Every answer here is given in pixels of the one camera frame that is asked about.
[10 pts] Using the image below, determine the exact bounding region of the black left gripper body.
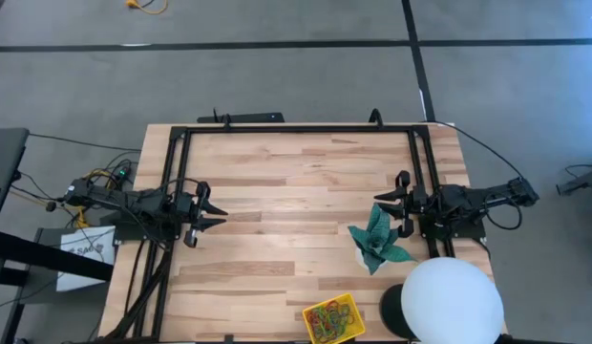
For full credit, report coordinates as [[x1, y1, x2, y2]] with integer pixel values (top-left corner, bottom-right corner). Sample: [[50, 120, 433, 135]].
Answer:
[[176, 180, 212, 248]]

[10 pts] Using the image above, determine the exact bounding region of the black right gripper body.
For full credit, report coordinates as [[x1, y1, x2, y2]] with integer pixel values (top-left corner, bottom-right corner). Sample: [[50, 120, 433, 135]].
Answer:
[[393, 169, 429, 239]]

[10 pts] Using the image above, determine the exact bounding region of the green artificial plant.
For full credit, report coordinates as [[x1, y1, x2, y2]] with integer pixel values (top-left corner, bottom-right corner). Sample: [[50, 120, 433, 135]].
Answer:
[[347, 204, 418, 277]]

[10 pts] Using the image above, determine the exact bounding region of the black power adapter green light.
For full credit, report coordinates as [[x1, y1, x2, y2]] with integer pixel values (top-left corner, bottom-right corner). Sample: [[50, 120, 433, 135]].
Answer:
[[109, 161, 134, 185]]

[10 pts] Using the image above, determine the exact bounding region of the black power strip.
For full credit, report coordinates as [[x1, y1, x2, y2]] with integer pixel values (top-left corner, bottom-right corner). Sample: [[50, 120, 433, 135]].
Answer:
[[197, 112, 285, 124]]

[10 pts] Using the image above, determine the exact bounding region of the black round lamp base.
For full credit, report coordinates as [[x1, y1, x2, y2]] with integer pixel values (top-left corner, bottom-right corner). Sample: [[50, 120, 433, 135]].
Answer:
[[379, 282, 414, 339]]

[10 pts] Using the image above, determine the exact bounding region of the white globe lamp shade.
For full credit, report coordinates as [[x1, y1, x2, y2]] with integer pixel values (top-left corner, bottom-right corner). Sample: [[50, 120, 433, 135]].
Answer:
[[400, 256, 507, 344]]

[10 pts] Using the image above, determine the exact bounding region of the white paper sheet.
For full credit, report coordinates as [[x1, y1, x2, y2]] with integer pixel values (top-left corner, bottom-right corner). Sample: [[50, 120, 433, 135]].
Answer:
[[56, 226, 116, 292]]

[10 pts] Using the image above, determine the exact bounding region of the yellow plastic basket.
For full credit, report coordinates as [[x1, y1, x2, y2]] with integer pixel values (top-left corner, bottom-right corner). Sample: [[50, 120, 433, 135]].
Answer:
[[302, 292, 367, 344]]

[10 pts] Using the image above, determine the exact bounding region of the black desk bar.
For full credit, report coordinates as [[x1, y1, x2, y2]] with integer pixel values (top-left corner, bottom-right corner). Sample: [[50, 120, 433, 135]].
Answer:
[[0, 230, 115, 283]]

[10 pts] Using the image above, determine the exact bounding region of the grey floor device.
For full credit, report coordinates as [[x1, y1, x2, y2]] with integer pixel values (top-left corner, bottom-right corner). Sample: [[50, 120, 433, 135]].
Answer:
[[556, 164, 592, 196]]

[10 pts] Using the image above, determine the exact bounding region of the grey side desk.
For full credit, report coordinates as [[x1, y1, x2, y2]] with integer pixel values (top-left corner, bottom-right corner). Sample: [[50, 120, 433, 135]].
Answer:
[[0, 127, 31, 230]]

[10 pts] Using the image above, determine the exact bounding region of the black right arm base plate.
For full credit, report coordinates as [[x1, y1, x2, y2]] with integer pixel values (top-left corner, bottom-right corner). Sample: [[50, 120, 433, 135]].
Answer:
[[417, 222, 487, 242]]

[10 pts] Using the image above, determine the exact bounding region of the long black cable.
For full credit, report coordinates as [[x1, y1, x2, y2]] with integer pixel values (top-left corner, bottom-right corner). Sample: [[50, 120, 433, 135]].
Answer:
[[432, 119, 525, 181]]

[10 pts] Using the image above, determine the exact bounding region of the black cable bundle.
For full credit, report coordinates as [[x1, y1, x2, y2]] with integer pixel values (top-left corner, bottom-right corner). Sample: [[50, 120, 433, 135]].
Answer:
[[104, 238, 176, 341]]

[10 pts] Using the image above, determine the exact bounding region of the black metal table frame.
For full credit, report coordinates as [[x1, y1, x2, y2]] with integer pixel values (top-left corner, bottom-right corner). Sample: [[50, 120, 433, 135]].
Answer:
[[150, 122, 455, 341]]

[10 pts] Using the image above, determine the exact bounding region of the yellow floor cable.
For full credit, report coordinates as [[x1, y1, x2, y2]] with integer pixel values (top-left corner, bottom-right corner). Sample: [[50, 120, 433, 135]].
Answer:
[[125, 0, 169, 15]]

